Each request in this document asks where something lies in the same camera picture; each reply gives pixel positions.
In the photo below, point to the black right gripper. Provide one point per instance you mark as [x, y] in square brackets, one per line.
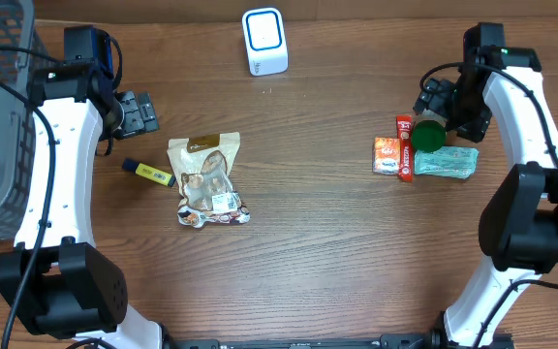
[434, 97]

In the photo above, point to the orange snack packet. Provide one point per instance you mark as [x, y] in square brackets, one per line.
[386, 156]

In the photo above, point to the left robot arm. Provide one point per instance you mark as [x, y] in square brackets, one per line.
[55, 280]

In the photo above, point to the brown white snack pouch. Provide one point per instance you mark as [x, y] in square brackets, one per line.
[202, 168]

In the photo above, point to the white barcode scanner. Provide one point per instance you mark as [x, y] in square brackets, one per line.
[265, 41]

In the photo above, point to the red white snack bar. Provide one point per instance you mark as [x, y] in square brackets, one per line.
[404, 124]

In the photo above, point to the teal white tissue pack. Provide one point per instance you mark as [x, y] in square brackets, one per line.
[448, 161]

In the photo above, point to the grey tape roll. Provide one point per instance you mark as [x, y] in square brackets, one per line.
[429, 132]

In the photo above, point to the grey plastic mesh basket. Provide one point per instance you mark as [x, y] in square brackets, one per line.
[17, 126]

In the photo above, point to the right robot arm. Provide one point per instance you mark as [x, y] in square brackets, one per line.
[518, 230]

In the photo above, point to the yellow glue stick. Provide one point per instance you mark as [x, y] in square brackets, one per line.
[148, 172]

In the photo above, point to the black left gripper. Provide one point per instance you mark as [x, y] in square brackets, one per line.
[138, 113]

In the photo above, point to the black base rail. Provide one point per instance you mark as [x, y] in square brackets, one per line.
[308, 344]

